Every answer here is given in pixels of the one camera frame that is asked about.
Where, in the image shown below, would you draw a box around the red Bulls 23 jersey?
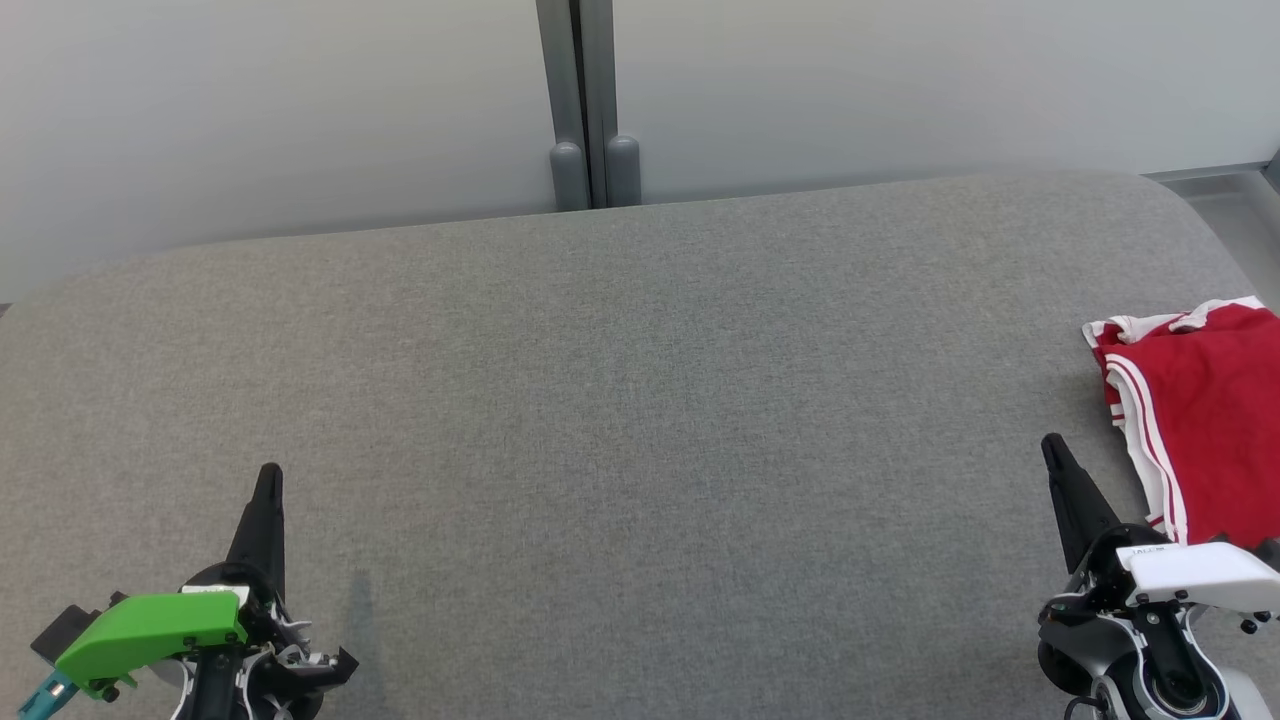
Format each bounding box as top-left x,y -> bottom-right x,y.
1102,305 -> 1280,551

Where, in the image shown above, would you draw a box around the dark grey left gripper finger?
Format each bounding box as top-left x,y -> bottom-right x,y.
225,462 -> 287,599

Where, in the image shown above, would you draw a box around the grey fabric sofa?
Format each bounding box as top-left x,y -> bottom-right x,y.
0,170 -> 1280,720

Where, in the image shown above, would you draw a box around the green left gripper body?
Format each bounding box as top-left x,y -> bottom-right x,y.
55,562 -> 359,701

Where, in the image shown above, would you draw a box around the grey metal partition post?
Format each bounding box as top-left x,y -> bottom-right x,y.
535,0 -> 643,213

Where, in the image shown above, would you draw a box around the red shorts with white band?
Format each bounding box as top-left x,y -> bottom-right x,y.
1082,296 -> 1269,351

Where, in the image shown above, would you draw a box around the left arm cable with teal plug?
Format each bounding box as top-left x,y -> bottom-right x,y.
18,668 -> 79,719

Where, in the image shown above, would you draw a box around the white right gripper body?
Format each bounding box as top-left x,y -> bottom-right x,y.
1038,525 -> 1280,693

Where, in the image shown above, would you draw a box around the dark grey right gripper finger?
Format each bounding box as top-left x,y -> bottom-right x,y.
1040,432 -> 1124,576

